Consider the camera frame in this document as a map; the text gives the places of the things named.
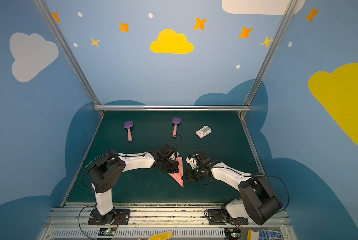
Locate yellow glove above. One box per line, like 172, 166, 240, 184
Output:
147, 231, 173, 240

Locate right green circuit board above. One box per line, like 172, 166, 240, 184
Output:
224, 228, 241, 240

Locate green circuit board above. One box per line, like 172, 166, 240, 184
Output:
98, 228, 117, 236
224, 228, 241, 240

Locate blue white glove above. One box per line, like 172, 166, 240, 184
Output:
247, 229, 283, 240

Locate pink square paper sheet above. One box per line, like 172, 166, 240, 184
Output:
170, 157, 184, 187

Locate left aluminium frame post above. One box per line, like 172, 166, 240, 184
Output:
33, 0, 101, 107

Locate horizontal aluminium frame bar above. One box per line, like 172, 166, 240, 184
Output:
94, 105, 251, 112

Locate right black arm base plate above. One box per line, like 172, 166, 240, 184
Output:
204, 209, 248, 226

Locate aluminium front rail base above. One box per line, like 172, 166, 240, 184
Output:
38, 203, 297, 240

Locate left green circuit board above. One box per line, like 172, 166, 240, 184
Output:
98, 228, 117, 236

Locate right aluminium frame post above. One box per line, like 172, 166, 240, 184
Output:
238, 0, 299, 120

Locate white small plastic device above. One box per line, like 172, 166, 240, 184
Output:
195, 126, 212, 139

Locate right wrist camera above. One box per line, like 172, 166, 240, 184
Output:
186, 156, 199, 169

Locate left purple pink spatula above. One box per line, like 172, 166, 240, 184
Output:
124, 121, 134, 142

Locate purple pink spatula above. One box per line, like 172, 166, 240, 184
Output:
172, 117, 181, 138
124, 121, 134, 142

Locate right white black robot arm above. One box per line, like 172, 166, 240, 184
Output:
182, 150, 284, 226

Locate right purple pink spatula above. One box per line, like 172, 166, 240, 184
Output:
172, 117, 181, 138

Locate aluminium frame post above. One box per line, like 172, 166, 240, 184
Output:
33, 0, 101, 107
238, 0, 299, 120

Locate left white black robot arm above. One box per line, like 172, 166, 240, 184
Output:
88, 144, 183, 226

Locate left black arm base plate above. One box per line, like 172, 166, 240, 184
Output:
88, 208, 131, 226

